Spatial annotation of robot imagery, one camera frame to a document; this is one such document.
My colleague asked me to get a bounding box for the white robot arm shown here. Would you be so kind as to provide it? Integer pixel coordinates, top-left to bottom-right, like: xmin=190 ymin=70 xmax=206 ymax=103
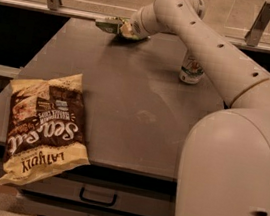
xmin=127 ymin=0 xmax=270 ymax=216

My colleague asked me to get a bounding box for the upper grey drawer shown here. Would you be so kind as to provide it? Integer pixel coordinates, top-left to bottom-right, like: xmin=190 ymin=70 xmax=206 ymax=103
xmin=17 ymin=173 xmax=175 ymax=216

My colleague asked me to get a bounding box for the brown yellow multigrain chip bag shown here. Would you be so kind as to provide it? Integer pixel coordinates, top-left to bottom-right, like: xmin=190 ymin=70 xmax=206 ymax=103
xmin=0 ymin=74 xmax=89 ymax=186

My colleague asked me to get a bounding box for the white green soda can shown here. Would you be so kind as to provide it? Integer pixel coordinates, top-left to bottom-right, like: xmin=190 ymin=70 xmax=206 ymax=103
xmin=179 ymin=51 xmax=204 ymax=85

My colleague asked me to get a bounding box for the green jalapeno chip bag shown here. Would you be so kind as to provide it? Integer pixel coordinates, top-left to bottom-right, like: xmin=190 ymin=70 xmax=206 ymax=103
xmin=95 ymin=17 xmax=141 ymax=41

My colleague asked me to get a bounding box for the right metal railing bracket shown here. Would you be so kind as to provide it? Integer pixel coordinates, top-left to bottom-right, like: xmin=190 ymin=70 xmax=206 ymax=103
xmin=244 ymin=1 xmax=270 ymax=47

